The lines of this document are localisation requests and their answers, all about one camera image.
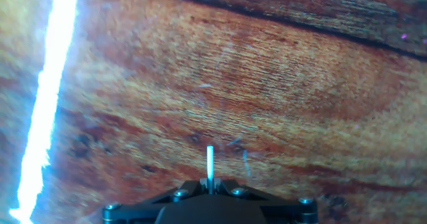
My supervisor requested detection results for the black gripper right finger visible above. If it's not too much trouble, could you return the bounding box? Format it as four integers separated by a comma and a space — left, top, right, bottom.
213, 178, 318, 224

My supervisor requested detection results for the wood pattern table mat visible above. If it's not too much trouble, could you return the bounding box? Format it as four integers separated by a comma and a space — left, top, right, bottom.
0, 0, 427, 224

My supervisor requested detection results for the blue flag with white stick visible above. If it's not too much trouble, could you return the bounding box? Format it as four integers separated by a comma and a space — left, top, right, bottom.
205, 145, 215, 195

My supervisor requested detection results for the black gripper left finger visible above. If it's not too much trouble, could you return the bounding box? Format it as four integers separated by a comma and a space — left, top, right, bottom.
102, 178, 210, 224

